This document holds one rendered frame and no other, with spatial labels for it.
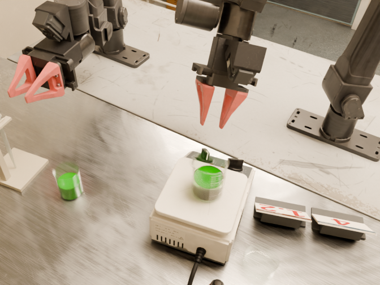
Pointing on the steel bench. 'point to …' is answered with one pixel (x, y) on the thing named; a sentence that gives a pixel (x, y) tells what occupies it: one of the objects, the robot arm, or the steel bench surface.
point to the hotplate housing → (197, 234)
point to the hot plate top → (170, 204)
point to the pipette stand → (25, 165)
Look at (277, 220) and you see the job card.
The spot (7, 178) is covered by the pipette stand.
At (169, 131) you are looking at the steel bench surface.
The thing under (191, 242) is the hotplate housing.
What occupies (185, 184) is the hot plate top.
